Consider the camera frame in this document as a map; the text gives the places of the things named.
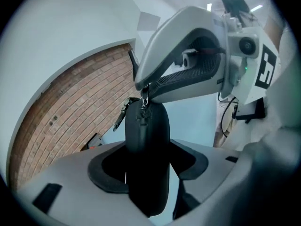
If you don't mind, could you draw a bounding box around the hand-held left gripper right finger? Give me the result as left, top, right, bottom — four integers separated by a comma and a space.
169, 138, 243, 221

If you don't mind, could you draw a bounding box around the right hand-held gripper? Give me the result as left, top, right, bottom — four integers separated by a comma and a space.
150, 15, 282, 106

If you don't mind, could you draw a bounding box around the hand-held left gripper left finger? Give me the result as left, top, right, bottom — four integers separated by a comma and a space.
14, 140, 154, 226

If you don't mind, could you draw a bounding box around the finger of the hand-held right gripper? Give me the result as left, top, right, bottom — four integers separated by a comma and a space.
134, 5, 228, 90

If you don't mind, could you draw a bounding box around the black glasses case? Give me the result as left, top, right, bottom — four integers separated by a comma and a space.
124, 83, 172, 219

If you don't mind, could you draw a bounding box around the person's right forearm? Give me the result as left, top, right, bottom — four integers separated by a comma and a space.
264, 0, 289, 47

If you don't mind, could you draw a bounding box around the person's white shirt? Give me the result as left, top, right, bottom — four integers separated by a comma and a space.
231, 29, 301, 226

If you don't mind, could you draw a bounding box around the black carabiner clip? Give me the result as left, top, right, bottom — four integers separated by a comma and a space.
113, 97, 140, 132

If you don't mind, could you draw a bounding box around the grey wall panel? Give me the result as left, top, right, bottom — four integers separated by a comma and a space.
137, 11, 161, 32

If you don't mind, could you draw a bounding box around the black cable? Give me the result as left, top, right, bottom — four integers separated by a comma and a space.
217, 92, 238, 139

